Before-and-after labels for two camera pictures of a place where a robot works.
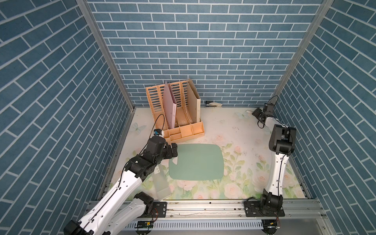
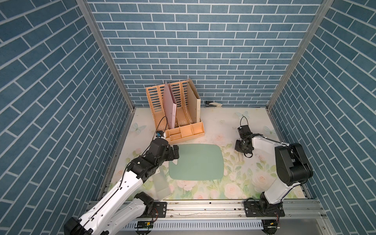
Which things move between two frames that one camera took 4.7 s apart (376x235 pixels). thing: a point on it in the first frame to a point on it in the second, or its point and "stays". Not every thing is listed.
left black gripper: [169, 154] stays
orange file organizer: [186, 126] stays
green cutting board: [198, 162] stays
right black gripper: [256, 112] to [236, 147]
